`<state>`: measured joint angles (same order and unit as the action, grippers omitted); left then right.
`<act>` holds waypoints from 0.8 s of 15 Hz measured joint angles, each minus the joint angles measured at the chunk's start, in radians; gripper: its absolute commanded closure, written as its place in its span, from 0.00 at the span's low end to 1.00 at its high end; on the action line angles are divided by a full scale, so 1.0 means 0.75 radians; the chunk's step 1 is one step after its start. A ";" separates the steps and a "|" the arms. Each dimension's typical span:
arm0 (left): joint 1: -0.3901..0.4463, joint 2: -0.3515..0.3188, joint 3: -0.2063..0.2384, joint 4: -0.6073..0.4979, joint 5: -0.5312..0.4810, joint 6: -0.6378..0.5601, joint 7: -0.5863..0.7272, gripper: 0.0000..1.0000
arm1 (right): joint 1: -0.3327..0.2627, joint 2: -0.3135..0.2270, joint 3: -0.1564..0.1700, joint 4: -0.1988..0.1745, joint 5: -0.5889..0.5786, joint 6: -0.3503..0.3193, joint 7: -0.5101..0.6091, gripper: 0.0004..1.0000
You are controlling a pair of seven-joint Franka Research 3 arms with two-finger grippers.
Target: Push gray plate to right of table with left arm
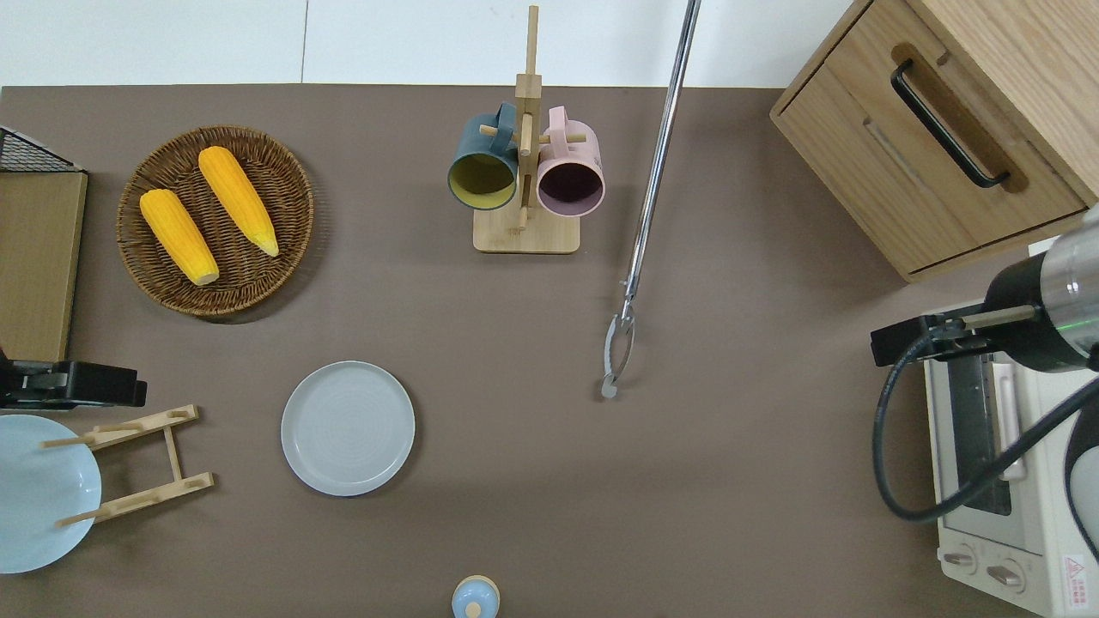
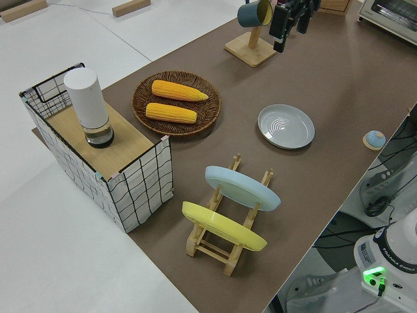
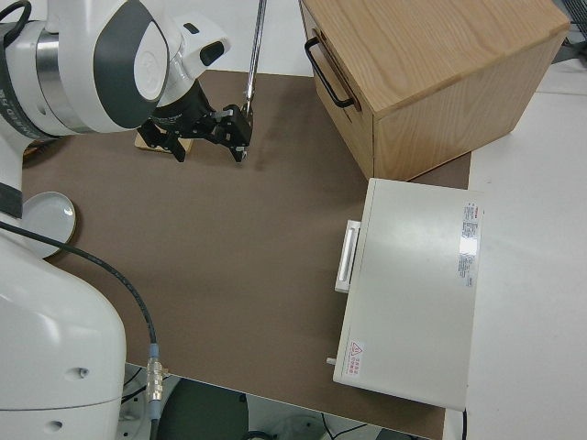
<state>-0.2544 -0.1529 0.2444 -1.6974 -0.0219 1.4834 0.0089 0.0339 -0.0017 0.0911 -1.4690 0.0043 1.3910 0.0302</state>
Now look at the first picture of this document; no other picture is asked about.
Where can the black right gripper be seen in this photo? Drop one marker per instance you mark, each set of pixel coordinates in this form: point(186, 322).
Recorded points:
point(910, 339)

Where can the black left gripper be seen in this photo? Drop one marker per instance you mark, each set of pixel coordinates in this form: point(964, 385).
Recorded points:
point(94, 386)

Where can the gray round plate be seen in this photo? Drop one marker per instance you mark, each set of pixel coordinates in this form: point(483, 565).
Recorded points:
point(348, 428)

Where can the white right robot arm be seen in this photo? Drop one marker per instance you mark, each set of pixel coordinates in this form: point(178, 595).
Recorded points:
point(1056, 292)

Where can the light blue plate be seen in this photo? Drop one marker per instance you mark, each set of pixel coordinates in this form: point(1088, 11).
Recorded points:
point(34, 498)

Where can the wooden dish rack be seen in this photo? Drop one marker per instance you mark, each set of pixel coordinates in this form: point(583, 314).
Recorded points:
point(174, 453)

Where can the yellow corn cob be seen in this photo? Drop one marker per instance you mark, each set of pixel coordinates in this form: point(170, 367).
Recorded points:
point(238, 199)
point(179, 236)

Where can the round wicker basket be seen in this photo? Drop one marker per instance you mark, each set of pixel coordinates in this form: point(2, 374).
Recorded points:
point(249, 283)

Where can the wooden cabinet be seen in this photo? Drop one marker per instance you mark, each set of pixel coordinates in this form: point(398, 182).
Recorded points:
point(859, 146)

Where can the toaster oven knob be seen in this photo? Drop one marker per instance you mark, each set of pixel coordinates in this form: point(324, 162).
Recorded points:
point(1004, 573)
point(960, 559)

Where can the white toaster oven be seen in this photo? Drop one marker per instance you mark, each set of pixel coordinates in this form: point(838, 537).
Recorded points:
point(1047, 532)

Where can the metal rod with clamp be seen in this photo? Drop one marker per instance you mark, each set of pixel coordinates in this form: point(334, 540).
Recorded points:
point(659, 154)

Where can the pink mug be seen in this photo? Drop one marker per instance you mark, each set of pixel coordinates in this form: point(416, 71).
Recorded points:
point(571, 184)

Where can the wooden mug tree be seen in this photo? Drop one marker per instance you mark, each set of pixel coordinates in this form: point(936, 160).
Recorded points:
point(525, 232)

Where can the blue and wood knob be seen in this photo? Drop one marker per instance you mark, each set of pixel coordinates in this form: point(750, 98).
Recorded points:
point(475, 592)

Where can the teal mug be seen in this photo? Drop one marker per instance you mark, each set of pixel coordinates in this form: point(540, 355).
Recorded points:
point(482, 180)

